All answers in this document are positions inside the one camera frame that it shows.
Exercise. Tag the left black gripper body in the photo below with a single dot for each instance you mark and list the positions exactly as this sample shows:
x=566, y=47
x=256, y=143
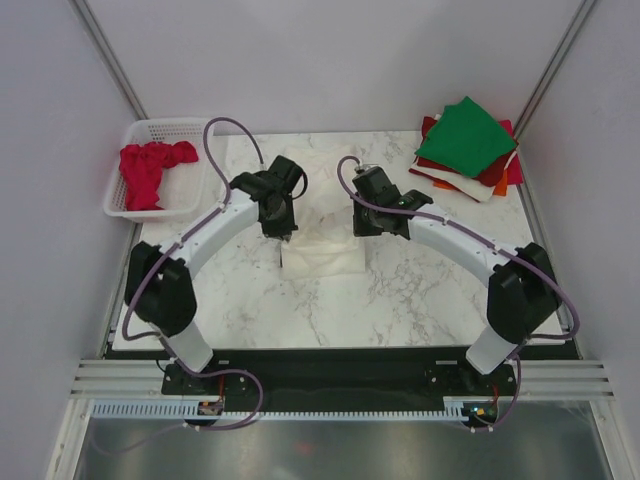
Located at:
x=280, y=225

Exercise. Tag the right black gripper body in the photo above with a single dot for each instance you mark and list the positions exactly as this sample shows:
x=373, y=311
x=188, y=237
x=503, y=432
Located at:
x=365, y=221

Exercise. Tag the white coca-cola t-shirt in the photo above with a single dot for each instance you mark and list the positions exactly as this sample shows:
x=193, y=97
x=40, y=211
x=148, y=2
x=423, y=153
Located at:
x=324, y=243

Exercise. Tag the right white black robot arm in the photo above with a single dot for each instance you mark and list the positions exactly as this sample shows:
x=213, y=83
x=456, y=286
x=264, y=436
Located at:
x=520, y=298

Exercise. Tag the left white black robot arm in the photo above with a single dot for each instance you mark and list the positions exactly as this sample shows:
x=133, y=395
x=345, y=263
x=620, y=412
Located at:
x=159, y=285

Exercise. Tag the white plastic basket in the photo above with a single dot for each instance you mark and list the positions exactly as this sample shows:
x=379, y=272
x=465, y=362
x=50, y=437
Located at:
x=181, y=189

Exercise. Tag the folded dark red t-shirt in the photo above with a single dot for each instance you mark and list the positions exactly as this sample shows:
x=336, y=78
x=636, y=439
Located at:
x=489, y=177

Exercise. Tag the crumpled red t-shirt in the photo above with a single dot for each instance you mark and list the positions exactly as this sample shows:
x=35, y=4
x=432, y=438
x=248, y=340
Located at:
x=142, y=168

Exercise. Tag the folded orange t-shirt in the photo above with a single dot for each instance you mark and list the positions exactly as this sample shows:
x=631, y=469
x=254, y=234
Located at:
x=475, y=189

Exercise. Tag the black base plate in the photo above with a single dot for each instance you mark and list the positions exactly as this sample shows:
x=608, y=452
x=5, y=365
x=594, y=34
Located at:
x=355, y=378

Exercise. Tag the right aluminium corner post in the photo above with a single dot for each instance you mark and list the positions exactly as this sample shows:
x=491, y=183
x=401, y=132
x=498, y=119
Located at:
x=555, y=63

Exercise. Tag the aluminium corner post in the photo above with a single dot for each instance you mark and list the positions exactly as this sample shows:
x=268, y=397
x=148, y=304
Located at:
x=100, y=41
x=555, y=63

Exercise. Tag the white slotted cable duct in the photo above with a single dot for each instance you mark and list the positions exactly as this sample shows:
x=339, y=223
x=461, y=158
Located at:
x=193, y=410

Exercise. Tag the left aluminium corner post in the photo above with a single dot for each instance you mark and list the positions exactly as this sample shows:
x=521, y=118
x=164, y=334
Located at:
x=100, y=41

